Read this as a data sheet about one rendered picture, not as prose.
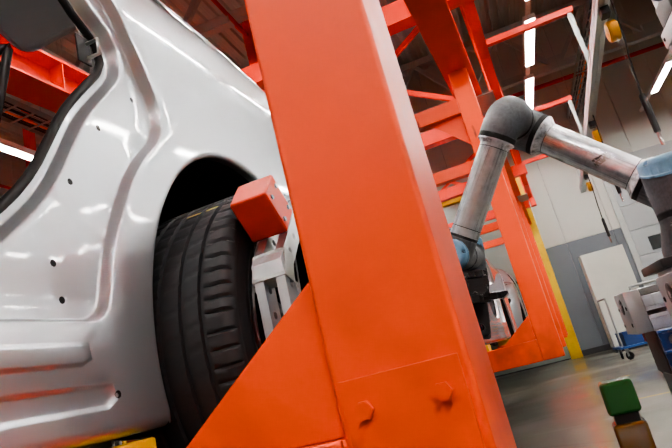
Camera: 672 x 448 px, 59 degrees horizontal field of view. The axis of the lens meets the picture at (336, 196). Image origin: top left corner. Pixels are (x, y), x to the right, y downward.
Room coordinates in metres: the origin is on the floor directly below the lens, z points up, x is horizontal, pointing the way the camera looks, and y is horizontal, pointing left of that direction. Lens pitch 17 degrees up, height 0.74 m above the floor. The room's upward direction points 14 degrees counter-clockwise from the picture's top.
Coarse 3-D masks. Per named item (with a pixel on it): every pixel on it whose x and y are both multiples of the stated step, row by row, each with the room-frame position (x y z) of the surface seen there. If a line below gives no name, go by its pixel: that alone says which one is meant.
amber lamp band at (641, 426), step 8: (624, 424) 0.81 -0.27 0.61; (632, 424) 0.80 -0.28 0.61; (640, 424) 0.80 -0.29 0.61; (616, 432) 0.81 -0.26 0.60; (624, 432) 0.81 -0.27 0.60; (632, 432) 0.80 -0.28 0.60; (640, 432) 0.80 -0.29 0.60; (648, 432) 0.80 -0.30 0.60; (624, 440) 0.81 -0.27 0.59; (632, 440) 0.81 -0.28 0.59; (640, 440) 0.80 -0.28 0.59; (648, 440) 0.80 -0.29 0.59
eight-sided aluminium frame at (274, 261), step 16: (272, 240) 1.10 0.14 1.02; (288, 240) 1.05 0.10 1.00; (256, 256) 1.04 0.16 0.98; (272, 256) 1.02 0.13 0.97; (288, 256) 1.03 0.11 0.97; (256, 272) 1.02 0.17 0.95; (272, 272) 1.01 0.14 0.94; (288, 272) 1.02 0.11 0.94; (256, 288) 1.02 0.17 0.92; (272, 288) 1.05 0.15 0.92; (288, 288) 1.01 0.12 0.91; (272, 304) 1.04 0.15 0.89; (288, 304) 1.01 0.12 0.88; (272, 320) 1.02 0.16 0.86
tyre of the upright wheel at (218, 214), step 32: (192, 224) 1.10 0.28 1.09; (224, 224) 1.05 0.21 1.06; (160, 256) 1.07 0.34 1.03; (192, 256) 1.04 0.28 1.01; (224, 256) 1.01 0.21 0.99; (160, 288) 1.05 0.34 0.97; (192, 288) 1.01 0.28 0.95; (224, 288) 0.99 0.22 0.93; (160, 320) 1.03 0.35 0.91; (192, 320) 1.00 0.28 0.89; (224, 320) 0.98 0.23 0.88; (160, 352) 1.02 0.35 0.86; (192, 352) 1.00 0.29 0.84; (224, 352) 0.98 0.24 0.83; (256, 352) 1.04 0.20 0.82; (192, 384) 1.02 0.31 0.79; (224, 384) 1.00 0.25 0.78; (192, 416) 1.03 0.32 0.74
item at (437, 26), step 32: (416, 0) 3.50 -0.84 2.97; (448, 0) 4.01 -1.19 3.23; (416, 32) 7.09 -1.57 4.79; (448, 32) 4.03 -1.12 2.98; (480, 32) 4.96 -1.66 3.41; (32, 64) 3.43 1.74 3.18; (64, 64) 3.55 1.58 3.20; (256, 64) 4.49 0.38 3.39; (448, 64) 4.55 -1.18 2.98; (480, 64) 6.85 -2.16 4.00; (32, 96) 3.48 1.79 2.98; (64, 96) 3.58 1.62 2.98; (416, 96) 7.20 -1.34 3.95; (448, 96) 7.04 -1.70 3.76; (448, 192) 10.06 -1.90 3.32; (448, 224) 13.09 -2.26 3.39
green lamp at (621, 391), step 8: (624, 376) 0.83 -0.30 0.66; (600, 384) 0.81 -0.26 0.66; (608, 384) 0.81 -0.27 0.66; (616, 384) 0.80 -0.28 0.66; (624, 384) 0.80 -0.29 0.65; (632, 384) 0.80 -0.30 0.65; (600, 392) 0.81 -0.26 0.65; (608, 392) 0.81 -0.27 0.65; (616, 392) 0.81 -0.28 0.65; (624, 392) 0.80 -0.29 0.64; (632, 392) 0.80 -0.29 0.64; (608, 400) 0.81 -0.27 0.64; (616, 400) 0.81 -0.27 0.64; (624, 400) 0.80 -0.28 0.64; (632, 400) 0.80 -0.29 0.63; (608, 408) 0.81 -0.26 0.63; (616, 408) 0.81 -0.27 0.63; (624, 408) 0.80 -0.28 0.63; (632, 408) 0.80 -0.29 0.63; (640, 408) 0.80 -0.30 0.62
